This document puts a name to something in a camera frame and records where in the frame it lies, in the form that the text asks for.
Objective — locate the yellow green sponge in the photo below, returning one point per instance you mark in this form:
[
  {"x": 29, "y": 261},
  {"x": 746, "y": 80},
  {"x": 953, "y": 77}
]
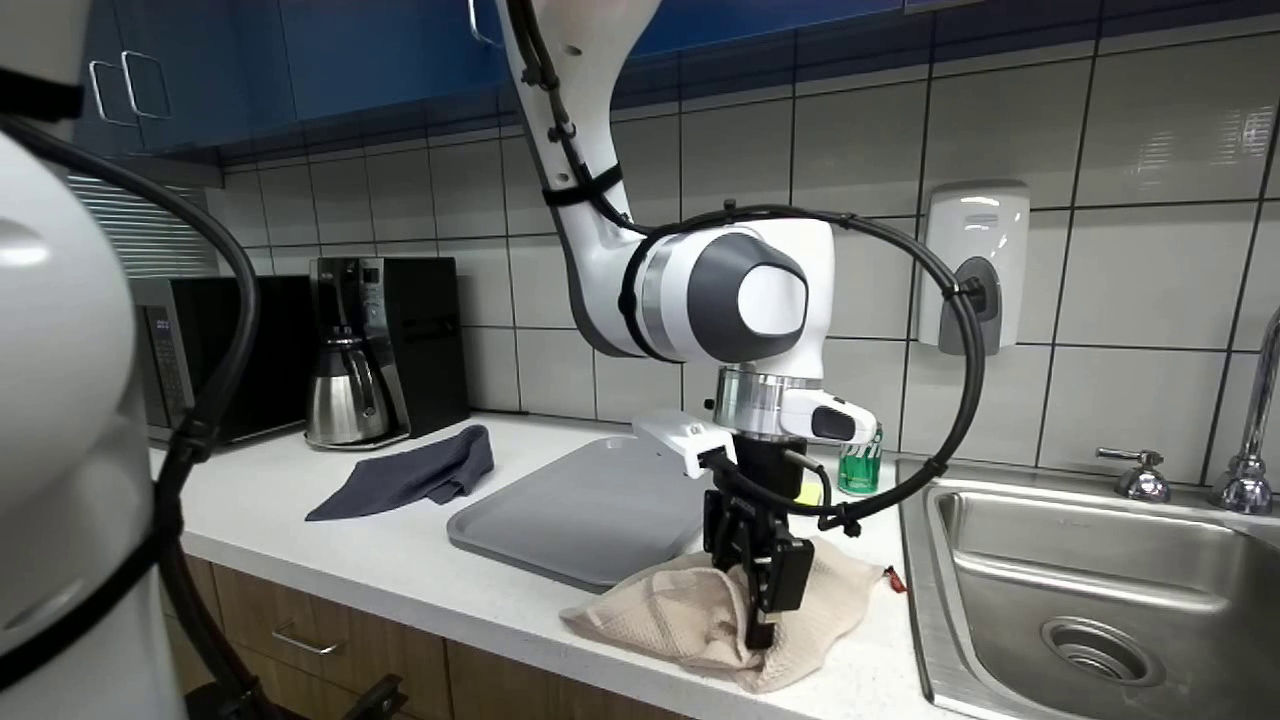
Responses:
[{"x": 810, "y": 488}]

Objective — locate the steel coffee carafe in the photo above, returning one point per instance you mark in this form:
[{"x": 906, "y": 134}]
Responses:
[{"x": 351, "y": 402}]

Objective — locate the grey plastic tray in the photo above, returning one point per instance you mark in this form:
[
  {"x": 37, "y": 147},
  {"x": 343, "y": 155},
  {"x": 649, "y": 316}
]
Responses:
[{"x": 590, "y": 516}]

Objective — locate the beige waffle towel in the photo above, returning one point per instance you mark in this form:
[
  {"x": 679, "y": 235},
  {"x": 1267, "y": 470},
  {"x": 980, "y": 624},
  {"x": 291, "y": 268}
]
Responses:
[{"x": 699, "y": 616}]

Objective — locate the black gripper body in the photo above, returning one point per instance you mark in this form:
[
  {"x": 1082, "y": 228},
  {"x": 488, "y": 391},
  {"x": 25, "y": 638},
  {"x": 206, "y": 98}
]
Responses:
[{"x": 746, "y": 516}]

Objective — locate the chrome sink faucet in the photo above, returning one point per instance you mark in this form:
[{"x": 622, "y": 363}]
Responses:
[{"x": 1244, "y": 480}]

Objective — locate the white wall soap dispenser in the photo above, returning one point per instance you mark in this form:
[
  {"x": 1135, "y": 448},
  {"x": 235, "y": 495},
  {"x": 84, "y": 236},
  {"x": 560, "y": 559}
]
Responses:
[{"x": 980, "y": 235}]

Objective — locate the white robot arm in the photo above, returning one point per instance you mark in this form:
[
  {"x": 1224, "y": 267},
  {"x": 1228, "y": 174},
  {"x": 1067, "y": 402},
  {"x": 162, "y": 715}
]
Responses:
[{"x": 746, "y": 288}]

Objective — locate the green soap bottle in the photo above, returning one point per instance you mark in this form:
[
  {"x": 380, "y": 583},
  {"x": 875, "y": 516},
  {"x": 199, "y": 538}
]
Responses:
[{"x": 859, "y": 470}]

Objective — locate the blue upper cabinet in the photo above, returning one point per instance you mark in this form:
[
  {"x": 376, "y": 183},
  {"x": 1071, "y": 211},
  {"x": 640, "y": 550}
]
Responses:
[{"x": 248, "y": 77}]

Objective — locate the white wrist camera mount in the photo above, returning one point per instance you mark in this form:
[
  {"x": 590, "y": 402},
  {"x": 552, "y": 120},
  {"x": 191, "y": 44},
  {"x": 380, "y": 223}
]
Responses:
[{"x": 759, "y": 407}]

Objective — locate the wooden lower cabinet drawers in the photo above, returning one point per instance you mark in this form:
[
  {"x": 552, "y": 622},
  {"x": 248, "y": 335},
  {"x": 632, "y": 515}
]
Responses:
[{"x": 320, "y": 659}]

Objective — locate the black coffee maker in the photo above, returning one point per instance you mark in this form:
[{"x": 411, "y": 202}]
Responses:
[{"x": 406, "y": 310}]

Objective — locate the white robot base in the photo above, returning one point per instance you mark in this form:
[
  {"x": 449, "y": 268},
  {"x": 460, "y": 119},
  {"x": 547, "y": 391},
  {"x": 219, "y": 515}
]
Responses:
[{"x": 96, "y": 608}]

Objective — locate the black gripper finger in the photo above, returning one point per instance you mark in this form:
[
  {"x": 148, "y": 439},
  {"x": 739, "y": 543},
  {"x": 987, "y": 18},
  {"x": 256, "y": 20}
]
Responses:
[{"x": 762, "y": 629}]

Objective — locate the dark blue waffle towel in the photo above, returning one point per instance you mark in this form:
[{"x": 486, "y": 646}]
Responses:
[{"x": 437, "y": 473}]

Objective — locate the black microwave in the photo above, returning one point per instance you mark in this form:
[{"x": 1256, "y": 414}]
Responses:
[{"x": 187, "y": 329}]

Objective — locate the stainless steel sink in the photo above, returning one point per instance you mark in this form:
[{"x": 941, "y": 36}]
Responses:
[{"x": 1071, "y": 601}]

